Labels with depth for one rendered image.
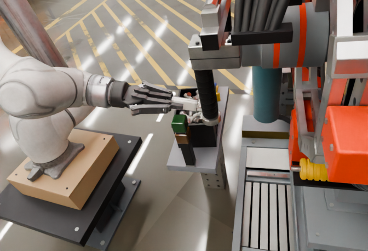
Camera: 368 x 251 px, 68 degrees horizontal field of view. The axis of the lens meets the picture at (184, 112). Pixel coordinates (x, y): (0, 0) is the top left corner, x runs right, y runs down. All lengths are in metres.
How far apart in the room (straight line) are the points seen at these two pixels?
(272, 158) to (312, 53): 0.83
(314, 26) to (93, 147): 0.94
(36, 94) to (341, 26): 0.54
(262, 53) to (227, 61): 0.15
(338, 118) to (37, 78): 0.55
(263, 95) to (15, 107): 0.66
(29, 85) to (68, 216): 0.68
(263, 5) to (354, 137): 0.22
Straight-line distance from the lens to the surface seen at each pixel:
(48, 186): 1.17
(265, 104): 0.92
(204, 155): 0.94
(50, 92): 0.64
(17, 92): 0.62
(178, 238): 1.31
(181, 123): 0.76
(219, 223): 1.31
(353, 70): 0.42
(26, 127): 1.08
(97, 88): 0.76
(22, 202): 1.35
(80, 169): 1.16
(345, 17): 0.42
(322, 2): 0.64
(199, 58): 0.49
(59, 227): 1.18
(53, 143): 1.13
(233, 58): 0.49
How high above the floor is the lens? 1.18
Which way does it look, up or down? 42 degrees down
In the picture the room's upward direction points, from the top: 15 degrees counter-clockwise
